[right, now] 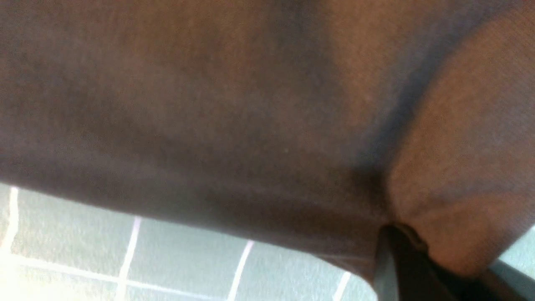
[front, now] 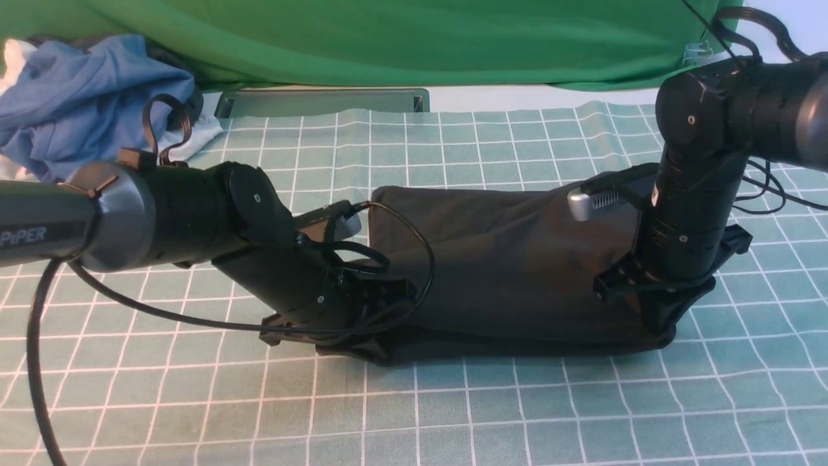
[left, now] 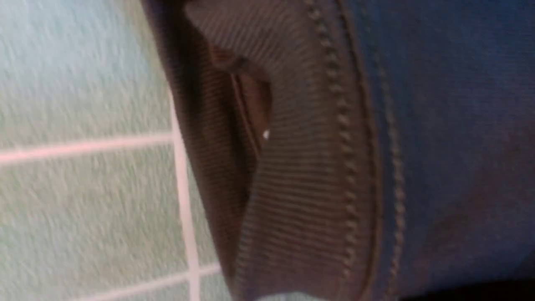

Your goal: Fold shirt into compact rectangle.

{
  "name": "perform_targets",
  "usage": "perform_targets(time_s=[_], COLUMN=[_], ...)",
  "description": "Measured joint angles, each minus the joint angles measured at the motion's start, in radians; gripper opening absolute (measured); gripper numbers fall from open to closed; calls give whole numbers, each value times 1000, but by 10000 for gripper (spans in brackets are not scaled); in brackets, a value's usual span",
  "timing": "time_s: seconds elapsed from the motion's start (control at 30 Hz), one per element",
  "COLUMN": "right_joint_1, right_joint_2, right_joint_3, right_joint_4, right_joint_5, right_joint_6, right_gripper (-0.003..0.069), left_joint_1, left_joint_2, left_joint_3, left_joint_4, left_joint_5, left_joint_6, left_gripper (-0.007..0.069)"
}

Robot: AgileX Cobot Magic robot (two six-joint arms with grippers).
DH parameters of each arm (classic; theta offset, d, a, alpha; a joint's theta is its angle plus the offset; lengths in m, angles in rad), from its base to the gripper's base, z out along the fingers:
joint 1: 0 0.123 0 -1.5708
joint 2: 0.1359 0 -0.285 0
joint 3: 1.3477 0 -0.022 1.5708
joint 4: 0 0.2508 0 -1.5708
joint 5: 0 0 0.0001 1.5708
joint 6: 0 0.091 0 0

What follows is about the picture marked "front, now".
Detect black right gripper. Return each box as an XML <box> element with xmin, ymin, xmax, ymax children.
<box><xmin>593</xmin><ymin>225</ymin><xmax>753</xmax><ymax>334</ymax></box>

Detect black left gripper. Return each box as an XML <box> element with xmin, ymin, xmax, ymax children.
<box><xmin>258</xmin><ymin>267</ymin><xmax>418</xmax><ymax>364</ymax></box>

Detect dark gray long-sleeve shirt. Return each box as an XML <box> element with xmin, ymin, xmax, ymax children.
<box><xmin>317</xmin><ymin>173</ymin><xmax>715</xmax><ymax>364</ymax></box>

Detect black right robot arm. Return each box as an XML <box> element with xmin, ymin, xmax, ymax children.
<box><xmin>569</xmin><ymin>55</ymin><xmax>827</xmax><ymax>333</ymax></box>

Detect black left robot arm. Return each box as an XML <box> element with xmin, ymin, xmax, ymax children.
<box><xmin>1</xmin><ymin>162</ymin><xmax>433</xmax><ymax>362</ymax></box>

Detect blue crumpled shirt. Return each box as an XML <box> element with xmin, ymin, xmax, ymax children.
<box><xmin>1</xmin><ymin>34</ymin><xmax>195</xmax><ymax>183</ymax></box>

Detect green checkered tablecloth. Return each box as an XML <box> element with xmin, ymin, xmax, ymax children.
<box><xmin>39</xmin><ymin>102</ymin><xmax>827</xmax><ymax>465</ymax></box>

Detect silver binder clip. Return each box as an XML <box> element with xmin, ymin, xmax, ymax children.
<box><xmin>681</xmin><ymin>41</ymin><xmax>715</xmax><ymax>67</ymax></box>

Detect green backdrop cloth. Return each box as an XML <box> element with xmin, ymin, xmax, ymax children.
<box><xmin>1</xmin><ymin>1</ymin><xmax>726</xmax><ymax>91</ymax></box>

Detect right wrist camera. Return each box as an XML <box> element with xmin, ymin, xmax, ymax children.
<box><xmin>567</xmin><ymin>162</ymin><xmax>659</xmax><ymax>222</ymax></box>

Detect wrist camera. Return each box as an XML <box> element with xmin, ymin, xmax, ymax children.
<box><xmin>294</xmin><ymin>200</ymin><xmax>363</xmax><ymax>243</ymax></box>
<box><xmin>567</xmin><ymin>162</ymin><xmax>659</xmax><ymax>222</ymax></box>

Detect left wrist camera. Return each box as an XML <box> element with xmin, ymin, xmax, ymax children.
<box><xmin>294</xmin><ymin>200</ymin><xmax>363</xmax><ymax>243</ymax></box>

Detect gray metal rail bracket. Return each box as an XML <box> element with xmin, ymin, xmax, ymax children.
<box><xmin>215</xmin><ymin>88</ymin><xmax>431</xmax><ymax>118</ymax></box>

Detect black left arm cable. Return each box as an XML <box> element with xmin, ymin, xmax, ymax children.
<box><xmin>26</xmin><ymin>94</ymin><xmax>436</xmax><ymax>466</ymax></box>

